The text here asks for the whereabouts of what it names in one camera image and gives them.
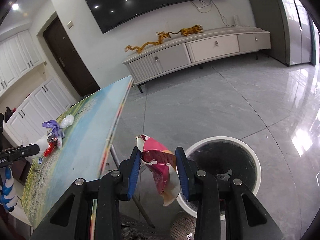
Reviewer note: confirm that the white TV cabinet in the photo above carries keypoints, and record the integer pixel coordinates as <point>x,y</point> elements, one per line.
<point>183,52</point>

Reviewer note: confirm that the wall light switch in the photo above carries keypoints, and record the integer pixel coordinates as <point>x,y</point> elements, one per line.
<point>70,24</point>

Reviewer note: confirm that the white lower shoe cabinet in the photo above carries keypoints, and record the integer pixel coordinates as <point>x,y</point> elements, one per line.
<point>46,102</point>

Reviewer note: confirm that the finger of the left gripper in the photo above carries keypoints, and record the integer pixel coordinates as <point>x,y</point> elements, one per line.
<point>28,151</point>

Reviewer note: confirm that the white power strip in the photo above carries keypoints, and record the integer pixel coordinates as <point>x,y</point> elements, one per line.
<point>236,21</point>

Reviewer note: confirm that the small white plastic bag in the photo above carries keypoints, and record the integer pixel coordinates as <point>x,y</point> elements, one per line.
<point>43,144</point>

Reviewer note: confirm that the white round trash bin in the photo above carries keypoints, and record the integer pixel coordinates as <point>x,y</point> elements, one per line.
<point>227,158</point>

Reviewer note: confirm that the golden dragon figurine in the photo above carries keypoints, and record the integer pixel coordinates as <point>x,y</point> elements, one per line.
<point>161,37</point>

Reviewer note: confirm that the clear white plastic bag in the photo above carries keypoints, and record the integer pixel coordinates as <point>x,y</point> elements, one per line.
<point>67,121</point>

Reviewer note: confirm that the grey tall cabinet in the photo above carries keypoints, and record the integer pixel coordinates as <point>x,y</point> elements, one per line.
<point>292,32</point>

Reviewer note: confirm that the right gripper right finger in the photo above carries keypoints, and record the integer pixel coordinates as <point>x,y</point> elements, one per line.
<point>245,216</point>

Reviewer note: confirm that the dark brown entrance door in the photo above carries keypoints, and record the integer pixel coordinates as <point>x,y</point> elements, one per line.
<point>68,59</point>

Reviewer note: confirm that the white upper wall cabinet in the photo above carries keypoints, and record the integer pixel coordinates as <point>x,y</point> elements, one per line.
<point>18,56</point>

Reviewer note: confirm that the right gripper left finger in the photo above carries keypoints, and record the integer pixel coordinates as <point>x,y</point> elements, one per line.
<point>91,208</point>

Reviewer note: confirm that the pink red paper carton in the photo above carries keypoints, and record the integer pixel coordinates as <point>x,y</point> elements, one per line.
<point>162,164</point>

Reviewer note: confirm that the purple plastic bag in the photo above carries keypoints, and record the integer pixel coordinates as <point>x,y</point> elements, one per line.
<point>57,131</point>

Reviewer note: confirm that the golden tiger figurine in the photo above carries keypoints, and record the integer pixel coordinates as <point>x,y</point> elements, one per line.
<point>192,30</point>

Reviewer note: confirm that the red chip wrapper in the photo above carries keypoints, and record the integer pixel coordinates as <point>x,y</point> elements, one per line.
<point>52,145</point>

